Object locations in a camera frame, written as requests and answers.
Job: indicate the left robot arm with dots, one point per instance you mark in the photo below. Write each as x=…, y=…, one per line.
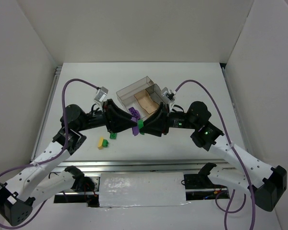
x=33, y=186

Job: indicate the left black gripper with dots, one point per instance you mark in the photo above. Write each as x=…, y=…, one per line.
x=107, y=116

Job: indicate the yellow curved lego brick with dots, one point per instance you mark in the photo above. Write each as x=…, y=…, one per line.
x=100, y=143

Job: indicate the small green lego brick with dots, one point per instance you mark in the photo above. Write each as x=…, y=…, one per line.
x=105, y=143

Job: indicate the purple lego brick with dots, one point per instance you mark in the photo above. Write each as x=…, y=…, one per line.
x=135, y=113

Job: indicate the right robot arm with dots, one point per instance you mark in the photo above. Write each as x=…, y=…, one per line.
x=266, y=182

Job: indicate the green flat lego plate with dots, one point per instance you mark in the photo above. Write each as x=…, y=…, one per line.
x=113, y=135

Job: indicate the dark grey container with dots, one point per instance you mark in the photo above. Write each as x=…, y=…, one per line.
x=155, y=94

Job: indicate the aluminium rail frame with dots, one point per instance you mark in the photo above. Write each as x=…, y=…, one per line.
x=194, y=81

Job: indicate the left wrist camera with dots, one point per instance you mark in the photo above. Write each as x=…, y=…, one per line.
x=100, y=95

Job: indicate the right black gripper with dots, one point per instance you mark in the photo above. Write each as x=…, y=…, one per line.
x=165, y=118

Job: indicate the clear smoky container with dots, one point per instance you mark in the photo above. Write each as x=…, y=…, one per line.
x=126, y=95

